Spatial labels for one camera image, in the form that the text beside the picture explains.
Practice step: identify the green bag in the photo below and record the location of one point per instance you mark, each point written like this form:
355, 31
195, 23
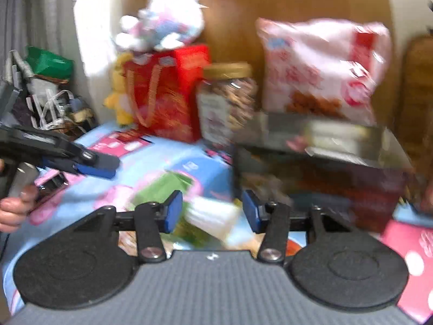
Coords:
48, 64

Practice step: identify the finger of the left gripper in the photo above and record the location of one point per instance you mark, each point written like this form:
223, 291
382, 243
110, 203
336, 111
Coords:
98, 161

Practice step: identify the brown woven cushion mat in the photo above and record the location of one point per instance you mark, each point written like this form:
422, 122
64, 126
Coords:
414, 117

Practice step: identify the black cardboard storage box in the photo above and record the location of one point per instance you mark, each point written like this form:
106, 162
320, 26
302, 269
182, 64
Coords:
358, 171

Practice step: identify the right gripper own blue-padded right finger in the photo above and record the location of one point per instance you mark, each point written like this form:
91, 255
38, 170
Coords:
271, 219

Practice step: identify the yellow duck plush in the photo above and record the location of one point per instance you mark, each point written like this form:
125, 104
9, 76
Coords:
118, 100

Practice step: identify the cashew jar gold lid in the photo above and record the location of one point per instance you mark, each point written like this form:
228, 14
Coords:
226, 101

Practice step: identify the person's left hand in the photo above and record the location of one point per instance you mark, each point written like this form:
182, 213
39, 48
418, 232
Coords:
14, 210

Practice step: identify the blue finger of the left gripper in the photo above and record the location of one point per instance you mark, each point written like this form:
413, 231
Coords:
75, 168

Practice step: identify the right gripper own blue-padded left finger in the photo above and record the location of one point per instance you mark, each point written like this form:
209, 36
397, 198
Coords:
151, 220

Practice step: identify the pink white plush toy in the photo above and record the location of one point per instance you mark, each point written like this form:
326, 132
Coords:
162, 25

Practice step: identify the green snack packet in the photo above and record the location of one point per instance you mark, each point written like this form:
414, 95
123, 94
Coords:
159, 188

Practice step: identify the red gift box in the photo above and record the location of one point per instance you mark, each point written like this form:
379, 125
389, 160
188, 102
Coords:
162, 92

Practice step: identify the pink fried-dough snack bag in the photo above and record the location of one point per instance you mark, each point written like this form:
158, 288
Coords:
323, 67

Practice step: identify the wooden board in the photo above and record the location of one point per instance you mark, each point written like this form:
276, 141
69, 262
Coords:
230, 30

